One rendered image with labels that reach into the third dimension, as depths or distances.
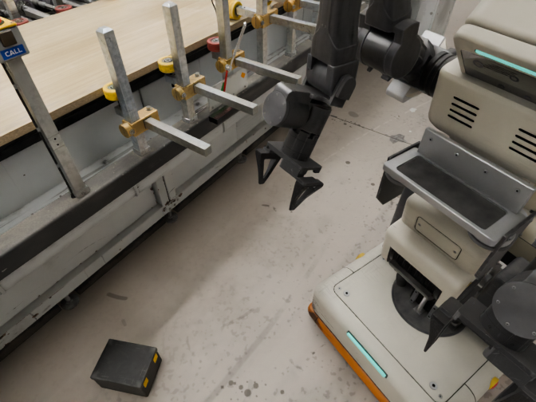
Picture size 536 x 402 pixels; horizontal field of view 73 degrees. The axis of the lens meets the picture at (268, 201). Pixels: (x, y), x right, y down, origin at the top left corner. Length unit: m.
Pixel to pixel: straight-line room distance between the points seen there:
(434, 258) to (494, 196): 0.25
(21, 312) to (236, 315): 0.87
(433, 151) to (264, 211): 1.39
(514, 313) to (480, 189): 0.38
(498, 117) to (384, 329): 0.90
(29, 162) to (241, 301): 1.01
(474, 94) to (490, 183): 0.16
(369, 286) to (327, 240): 0.53
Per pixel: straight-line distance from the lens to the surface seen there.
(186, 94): 1.43
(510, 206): 0.77
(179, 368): 1.65
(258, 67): 1.54
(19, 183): 1.45
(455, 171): 0.80
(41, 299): 1.81
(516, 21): 0.66
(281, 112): 0.60
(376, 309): 1.45
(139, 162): 1.36
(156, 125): 1.29
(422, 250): 0.97
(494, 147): 0.77
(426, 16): 3.63
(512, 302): 0.45
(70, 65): 1.63
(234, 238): 1.94
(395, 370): 1.38
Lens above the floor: 1.52
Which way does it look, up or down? 46 degrees down
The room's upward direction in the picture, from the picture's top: straight up
